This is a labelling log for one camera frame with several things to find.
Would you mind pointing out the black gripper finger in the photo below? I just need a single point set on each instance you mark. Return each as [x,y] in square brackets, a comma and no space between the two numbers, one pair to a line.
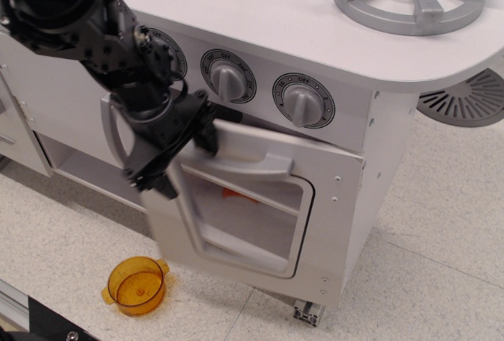
[163,185]
[206,137]

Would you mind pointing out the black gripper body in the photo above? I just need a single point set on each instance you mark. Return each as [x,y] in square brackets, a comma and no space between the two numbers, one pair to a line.
[161,135]

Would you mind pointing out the grey oven door handle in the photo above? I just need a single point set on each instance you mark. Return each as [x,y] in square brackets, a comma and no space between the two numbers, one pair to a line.
[271,167]

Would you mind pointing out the white oven door with window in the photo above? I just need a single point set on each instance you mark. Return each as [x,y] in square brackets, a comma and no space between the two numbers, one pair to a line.
[294,242]

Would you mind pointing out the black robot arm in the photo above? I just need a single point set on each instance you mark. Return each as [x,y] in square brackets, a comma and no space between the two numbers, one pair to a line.
[105,37]

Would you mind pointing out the red white toy can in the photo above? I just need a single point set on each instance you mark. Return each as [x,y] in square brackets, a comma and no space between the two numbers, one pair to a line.
[228,114]

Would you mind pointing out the orange toy carrot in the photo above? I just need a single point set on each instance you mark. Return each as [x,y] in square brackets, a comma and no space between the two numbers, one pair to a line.
[229,193]

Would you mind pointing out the grey left stove knob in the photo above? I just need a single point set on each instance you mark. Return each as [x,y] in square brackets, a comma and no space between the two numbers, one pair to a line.
[178,65]

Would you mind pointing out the grey stove knob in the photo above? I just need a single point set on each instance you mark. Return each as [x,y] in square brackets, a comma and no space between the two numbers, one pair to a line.
[228,76]
[178,65]
[304,101]

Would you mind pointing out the grey middle stove knob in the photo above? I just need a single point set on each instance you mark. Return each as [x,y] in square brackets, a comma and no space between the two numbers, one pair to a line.
[228,76]

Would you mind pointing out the orange transparent toy pot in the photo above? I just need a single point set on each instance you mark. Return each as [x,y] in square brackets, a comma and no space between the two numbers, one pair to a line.
[136,285]

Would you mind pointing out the grey right stove knob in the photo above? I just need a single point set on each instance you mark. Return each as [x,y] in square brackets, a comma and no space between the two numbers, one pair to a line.
[304,101]

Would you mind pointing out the white cabinet door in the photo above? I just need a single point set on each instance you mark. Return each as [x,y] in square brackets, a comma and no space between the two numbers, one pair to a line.
[59,98]

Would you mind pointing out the white toy kitchen stove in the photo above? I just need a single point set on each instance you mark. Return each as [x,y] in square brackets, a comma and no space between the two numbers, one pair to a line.
[375,79]

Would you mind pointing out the aluminium extrusion foot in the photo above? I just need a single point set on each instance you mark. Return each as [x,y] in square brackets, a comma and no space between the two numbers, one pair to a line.
[308,312]

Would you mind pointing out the grey slotted round disc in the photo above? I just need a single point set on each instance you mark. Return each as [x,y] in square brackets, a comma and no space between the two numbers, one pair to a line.
[475,102]

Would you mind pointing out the grey cabinet door handle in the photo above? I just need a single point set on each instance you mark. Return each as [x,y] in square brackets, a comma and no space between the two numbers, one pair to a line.
[119,136]

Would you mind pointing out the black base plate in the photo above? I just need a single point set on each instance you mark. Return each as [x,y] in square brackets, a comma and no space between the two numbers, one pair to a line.
[45,324]

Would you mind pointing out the aluminium frame rail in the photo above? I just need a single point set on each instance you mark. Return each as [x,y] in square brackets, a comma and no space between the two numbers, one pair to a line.
[14,307]

